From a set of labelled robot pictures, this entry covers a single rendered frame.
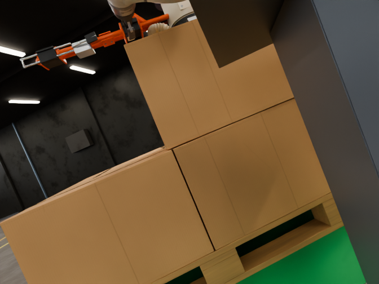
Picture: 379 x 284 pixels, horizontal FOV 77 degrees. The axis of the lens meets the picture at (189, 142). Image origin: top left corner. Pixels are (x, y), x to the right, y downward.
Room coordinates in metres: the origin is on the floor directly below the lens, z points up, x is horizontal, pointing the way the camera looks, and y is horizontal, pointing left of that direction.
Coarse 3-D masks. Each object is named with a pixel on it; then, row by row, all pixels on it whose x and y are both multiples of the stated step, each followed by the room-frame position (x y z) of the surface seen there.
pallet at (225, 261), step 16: (304, 208) 0.89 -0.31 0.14; (320, 208) 0.92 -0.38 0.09; (336, 208) 0.90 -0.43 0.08; (272, 224) 0.87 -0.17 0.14; (304, 224) 0.98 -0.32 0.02; (320, 224) 0.94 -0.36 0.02; (336, 224) 0.90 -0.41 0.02; (240, 240) 0.85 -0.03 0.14; (288, 240) 0.92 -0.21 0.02; (304, 240) 0.88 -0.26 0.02; (208, 256) 0.83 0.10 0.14; (224, 256) 0.84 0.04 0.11; (256, 256) 0.90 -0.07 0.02; (272, 256) 0.86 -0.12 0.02; (176, 272) 0.81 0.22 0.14; (208, 272) 0.82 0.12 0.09; (224, 272) 0.83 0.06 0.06; (240, 272) 0.84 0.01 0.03; (256, 272) 0.85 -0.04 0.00
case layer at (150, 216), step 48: (192, 144) 0.84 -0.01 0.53; (240, 144) 0.87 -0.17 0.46; (288, 144) 0.89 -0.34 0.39; (96, 192) 0.79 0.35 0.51; (144, 192) 0.81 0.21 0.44; (192, 192) 0.84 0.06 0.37; (240, 192) 0.86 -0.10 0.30; (288, 192) 0.88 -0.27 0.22; (48, 240) 0.76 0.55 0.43; (96, 240) 0.78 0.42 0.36; (144, 240) 0.80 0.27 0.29; (192, 240) 0.83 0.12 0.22
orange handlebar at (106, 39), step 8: (160, 16) 1.03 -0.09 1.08; (168, 16) 1.04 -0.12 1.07; (144, 24) 1.03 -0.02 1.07; (112, 32) 1.01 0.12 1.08; (120, 32) 1.01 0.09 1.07; (104, 40) 1.00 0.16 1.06; (112, 40) 1.03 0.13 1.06; (64, 48) 0.98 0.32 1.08; (72, 48) 0.98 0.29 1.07; (64, 56) 1.02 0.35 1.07
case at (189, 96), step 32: (160, 32) 0.86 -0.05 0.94; (192, 32) 0.87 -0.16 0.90; (160, 64) 0.85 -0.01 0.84; (192, 64) 0.86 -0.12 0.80; (256, 64) 0.89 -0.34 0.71; (160, 96) 0.85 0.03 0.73; (192, 96) 0.86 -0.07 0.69; (224, 96) 0.87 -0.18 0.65; (256, 96) 0.88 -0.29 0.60; (288, 96) 0.89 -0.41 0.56; (160, 128) 0.84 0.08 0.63; (192, 128) 0.85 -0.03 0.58
